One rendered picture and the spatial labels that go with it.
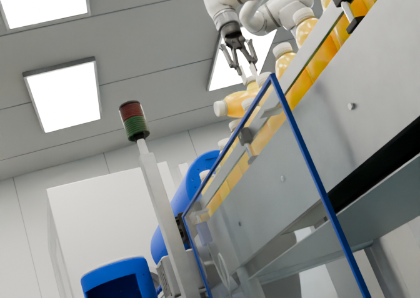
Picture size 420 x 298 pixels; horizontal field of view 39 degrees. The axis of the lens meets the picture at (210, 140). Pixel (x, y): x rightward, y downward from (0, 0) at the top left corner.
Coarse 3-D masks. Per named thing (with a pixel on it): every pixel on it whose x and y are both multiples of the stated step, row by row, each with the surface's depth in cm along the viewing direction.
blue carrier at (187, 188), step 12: (204, 156) 214; (216, 156) 216; (192, 168) 211; (204, 168) 212; (192, 180) 211; (180, 192) 217; (192, 192) 207; (180, 204) 218; (156, 240) 267; (156, 252) 272; (156, 264) 281
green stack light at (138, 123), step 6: (126, 120) 162; (132, 120) 161; (138, 120) 161; (144, 120) 163; (126, 126) 161; (132, 126) 160; (138, 126) 160; (144, 126) 161; (126, 132) 162; (132, 132) 160; (138, 132) 160; (144, 132) 162; (132, 138) 162
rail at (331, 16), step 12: (324, 12) 94; (336, 12) 91; (324, 24) 95; (312, 36) 99; (324, 36) 96; (300, 48) 103; (312, 48) 100; (300, 60) 104; (288, 72) 109; (300, 72) 106; (288, 84) 110
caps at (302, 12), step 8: (304, 8) 111; (296, 16) 112; (304, 16) 111; (280, 48) 122; (288, 48) 122; (264, 72) 132; (256, 80) 133; (264, 80) 132; (248, 104) 142; (240, 120) 153; (232, 128) 153; (224, 144) 163
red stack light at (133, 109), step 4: (128, 104) 162; (132, 104) 163; (136, 104) 163; (140, 104) 165; (124, 108) 162; (128, 108) 162; (132, 108) 162; (136, 108) 163; (140, 108) 164; (120, 112) 164; (124, 112) 162; (128, 112) 162; (132, 112) 162; (136, 112) 162; (140, 112) 163; (124, 116) 162; (128, 116) 161; (132, 116) 162; (144, 116) 164; (124, 120) 162
